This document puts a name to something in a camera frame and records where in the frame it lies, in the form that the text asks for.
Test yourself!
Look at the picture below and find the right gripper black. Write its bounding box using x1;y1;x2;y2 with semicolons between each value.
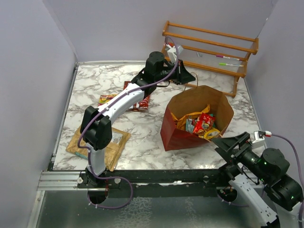
212;130;270;181

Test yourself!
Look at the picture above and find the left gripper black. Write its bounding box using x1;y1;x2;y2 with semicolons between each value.
155;59;196;85

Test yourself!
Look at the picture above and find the brown red paper bag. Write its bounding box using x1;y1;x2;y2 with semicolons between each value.
161;85;234;151

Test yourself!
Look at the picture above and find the red Doritos chip bag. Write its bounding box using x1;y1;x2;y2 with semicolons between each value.
121;81;148;111

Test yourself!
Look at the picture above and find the orange Fox's candy bag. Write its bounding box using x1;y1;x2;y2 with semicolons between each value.
98;94;117;106

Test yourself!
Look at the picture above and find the orange yellow chip bag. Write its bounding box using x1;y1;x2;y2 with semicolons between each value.
171;104;210;131

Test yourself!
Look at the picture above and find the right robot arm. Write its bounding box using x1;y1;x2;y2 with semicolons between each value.
211;131;304;228

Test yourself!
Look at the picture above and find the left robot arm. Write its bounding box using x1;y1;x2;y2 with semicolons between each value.
79;47;195;188

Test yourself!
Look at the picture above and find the yellow snack packet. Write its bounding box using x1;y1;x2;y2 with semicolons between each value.
203;128;220;140

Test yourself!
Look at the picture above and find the red snack packet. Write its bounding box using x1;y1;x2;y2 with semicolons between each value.
193;113;215;136

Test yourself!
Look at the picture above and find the green marker pen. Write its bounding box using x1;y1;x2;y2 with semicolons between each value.
218;63;244;67

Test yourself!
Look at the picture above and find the pink marker pen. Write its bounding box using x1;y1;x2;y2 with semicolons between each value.
216;55;240;61

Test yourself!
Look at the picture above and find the teal snack packet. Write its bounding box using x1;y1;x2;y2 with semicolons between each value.
185;119;194;133

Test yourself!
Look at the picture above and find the orange wooden rack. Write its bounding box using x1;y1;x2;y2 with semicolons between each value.
162;21;259;98

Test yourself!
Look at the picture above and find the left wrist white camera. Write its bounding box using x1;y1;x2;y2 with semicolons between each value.
165;43;177;63

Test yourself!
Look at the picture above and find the wrist white camera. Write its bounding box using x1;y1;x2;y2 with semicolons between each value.
252;131;272;148
165;43;177;63

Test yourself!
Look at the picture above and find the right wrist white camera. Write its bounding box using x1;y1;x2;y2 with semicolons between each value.
252;131;272;148

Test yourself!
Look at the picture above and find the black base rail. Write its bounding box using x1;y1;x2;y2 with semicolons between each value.
77;169;232;198

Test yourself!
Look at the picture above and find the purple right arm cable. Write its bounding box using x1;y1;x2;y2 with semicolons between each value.
261;133;304;226

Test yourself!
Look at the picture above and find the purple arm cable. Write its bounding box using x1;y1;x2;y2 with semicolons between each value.
261;133;304;226
77;36;180;178

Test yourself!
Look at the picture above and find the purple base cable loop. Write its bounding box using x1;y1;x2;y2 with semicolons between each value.
86;177;133;210

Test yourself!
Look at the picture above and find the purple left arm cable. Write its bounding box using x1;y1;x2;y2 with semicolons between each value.
77;36;180;178

